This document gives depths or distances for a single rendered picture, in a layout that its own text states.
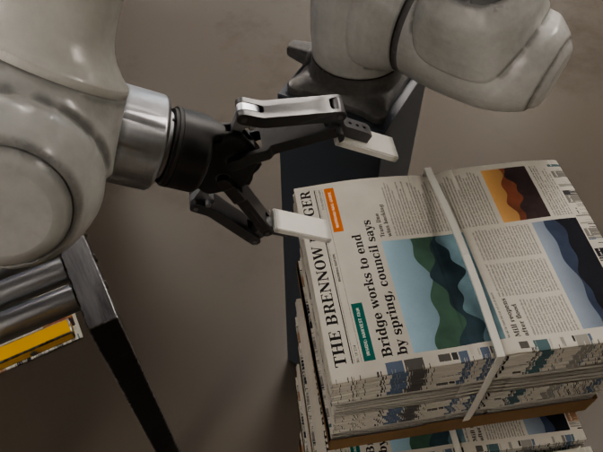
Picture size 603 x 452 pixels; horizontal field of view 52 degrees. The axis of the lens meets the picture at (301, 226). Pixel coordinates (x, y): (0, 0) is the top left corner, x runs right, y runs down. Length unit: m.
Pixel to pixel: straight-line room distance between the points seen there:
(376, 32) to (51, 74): 0.63
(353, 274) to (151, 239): 1.49
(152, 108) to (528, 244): 0.50
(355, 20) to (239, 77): 1.84
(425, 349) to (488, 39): 0.39
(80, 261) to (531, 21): 0.81
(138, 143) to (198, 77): 2.25
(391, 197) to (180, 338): 1.22
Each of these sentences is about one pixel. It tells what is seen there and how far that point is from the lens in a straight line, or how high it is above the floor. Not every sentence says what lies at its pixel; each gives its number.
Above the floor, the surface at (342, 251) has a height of 1.06.
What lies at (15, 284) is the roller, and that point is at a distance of 1.16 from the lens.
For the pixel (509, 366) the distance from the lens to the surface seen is 0.76.
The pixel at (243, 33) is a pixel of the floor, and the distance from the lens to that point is 3.02.
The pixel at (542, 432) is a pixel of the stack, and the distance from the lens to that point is 0.97.
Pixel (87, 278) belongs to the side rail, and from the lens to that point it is 1.12.
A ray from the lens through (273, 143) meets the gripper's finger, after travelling 0.58.
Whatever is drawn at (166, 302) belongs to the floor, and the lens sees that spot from 2.02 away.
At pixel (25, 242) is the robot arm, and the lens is 0.35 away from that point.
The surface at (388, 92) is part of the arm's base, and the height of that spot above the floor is 1.02.
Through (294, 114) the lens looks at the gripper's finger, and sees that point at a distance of 0.55.
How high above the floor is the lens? 1.68
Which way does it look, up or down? 51 degrees down
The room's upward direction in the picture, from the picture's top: straight up
